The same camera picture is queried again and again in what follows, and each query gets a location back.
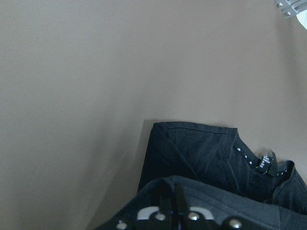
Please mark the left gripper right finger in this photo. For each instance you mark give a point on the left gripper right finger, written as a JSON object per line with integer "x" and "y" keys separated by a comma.
{"x": 191, "y": 217}

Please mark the aluminium frame post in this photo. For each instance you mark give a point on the aluminium frame post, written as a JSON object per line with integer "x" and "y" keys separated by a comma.
{"x": 291, "y": 8}

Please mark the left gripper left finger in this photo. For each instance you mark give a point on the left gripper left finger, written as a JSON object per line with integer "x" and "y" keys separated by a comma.
{"x": 160, "y": 215}

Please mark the black graphic t-shirt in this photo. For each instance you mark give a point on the black graphic t-shirt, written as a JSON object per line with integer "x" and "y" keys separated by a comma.
{"x": 220, "y": 173}

